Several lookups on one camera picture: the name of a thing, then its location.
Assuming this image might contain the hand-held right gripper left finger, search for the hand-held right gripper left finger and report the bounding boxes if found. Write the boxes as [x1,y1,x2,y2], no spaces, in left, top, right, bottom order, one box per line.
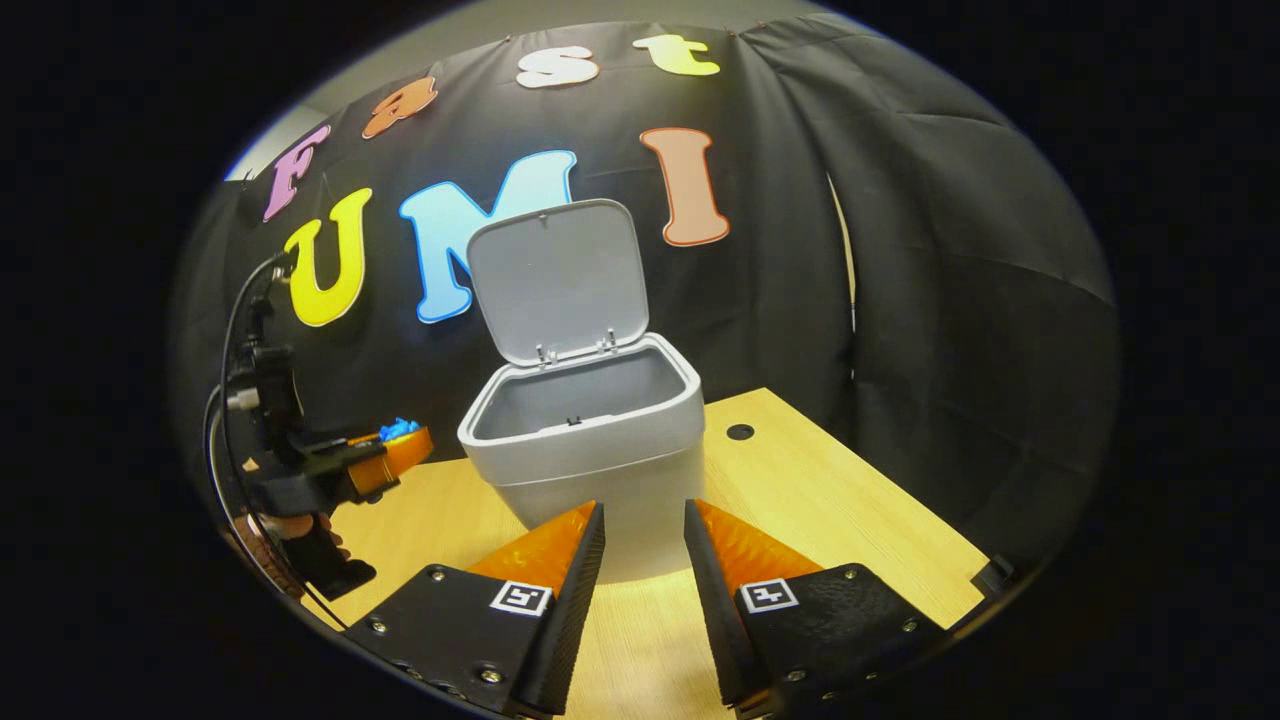
[345,500,607,719]

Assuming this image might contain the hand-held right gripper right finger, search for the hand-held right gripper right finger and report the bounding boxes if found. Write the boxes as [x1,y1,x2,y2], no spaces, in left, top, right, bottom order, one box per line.
[684,498,946,719]

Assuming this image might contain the white desktop garbage bin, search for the white desktop garbage bin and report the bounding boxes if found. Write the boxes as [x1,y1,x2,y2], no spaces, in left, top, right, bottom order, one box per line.
[457,198,706,586]

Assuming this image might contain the wooden desktop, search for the wooden desktop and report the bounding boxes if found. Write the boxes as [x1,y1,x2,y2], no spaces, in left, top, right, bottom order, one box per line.
[240,388,1001,720]

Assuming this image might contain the black backdrop cloth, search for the black backdrop cloth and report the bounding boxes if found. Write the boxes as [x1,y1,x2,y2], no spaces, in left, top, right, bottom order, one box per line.
[165,15,1121,601]

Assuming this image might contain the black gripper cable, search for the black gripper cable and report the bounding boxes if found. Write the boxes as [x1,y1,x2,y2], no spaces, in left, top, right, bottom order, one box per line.
[203,250,351,633]

